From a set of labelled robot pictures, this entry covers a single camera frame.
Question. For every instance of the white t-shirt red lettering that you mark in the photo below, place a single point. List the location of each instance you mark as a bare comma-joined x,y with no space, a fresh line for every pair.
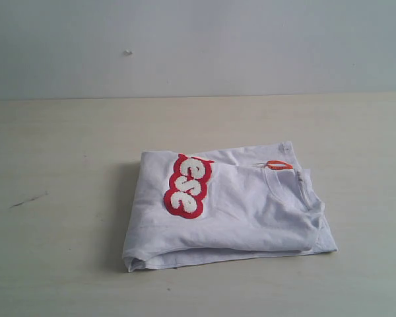
222,205

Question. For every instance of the small white wall hook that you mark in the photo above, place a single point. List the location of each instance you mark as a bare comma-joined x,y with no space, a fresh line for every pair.
128,52

